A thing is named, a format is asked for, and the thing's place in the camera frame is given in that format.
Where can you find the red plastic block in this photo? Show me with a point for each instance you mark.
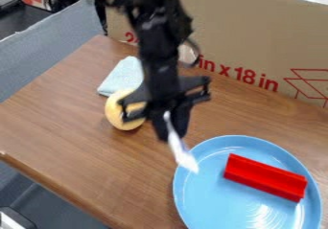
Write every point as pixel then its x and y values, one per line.
pixel 266 178

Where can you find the grey fabric partition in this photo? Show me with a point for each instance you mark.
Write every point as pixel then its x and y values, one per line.
pixel 32 50

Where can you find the white toothpaste tube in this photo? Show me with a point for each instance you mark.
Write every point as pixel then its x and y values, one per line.
pixel 183 158

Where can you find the cardboard box with red print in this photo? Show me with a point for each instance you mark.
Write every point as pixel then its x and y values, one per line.
pixel 265 42

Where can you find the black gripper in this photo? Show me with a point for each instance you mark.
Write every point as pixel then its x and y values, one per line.
pixel 165 91

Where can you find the yellow lemon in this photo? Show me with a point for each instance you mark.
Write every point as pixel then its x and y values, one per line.
pixel 114 112

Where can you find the blue plate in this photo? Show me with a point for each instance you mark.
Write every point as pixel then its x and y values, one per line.
pixel 214 203

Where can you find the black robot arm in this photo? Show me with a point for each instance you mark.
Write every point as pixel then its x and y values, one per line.
pixel 162 27

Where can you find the light blue folded cloth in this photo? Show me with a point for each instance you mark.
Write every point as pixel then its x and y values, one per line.
pixel 126 76

